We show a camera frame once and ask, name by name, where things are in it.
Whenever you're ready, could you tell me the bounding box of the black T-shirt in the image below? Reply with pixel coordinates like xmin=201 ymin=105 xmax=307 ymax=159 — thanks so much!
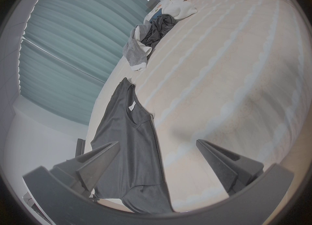
xmin=90 ymin=77 xmax=175 ymax=214

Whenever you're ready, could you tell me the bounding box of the dark blue garment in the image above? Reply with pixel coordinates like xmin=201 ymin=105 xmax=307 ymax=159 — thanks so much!
xmin=149 ymin=10 xmax=163 ymax=24

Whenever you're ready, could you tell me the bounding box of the white garment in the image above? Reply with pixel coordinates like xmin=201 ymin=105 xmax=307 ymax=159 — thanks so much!
xmin=168 ymin=0 xmax=198 ymax=21

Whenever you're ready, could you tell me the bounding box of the grey garment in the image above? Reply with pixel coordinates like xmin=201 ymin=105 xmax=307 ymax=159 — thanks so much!
xmin=122 ymin=23 xmax=153 ymax=71

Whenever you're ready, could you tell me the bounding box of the bed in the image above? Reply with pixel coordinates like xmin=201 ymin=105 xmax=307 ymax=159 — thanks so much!
xmin=84 ymin=0 xmax=312 ymax=214

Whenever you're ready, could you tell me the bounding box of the black glossy garment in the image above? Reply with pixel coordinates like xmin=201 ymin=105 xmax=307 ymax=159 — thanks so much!
xmin=140 ymin=13 xmax=177 ymax=49

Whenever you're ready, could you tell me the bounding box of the black chest of drawers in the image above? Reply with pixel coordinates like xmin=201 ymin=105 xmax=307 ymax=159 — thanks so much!
xmin=76 ymin=138 xmax=86 ymax=158

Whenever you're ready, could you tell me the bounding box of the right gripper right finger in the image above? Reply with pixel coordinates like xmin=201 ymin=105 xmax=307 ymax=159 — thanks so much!
xmin=196 ymin=139 xmax=264 ymax=193

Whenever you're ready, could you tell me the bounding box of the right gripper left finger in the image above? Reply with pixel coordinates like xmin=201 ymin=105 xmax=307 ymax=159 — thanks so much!
xmin=50 ymin=141 xmax=121 ymax=194

